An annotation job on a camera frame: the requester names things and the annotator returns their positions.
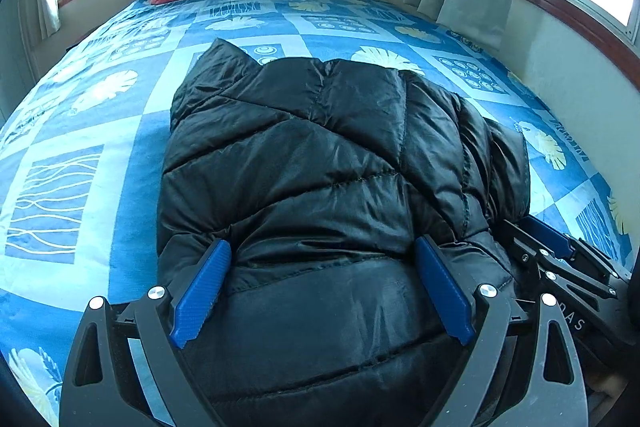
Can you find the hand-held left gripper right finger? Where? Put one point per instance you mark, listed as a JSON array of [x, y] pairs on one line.
[[445, 289]]

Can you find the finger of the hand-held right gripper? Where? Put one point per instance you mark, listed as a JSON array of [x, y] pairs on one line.
[[530, 254], [550, 237]]

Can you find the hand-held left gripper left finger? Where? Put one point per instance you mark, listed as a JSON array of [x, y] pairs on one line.
[[202, 294]]

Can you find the black puffer jacket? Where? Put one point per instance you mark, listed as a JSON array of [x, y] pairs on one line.
[[325, 157]]

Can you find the blue patterned bedspread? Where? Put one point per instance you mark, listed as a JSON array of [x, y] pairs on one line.
[[100, 117]]

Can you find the white wardrobe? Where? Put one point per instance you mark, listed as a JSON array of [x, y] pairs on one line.
[[17, 57]]

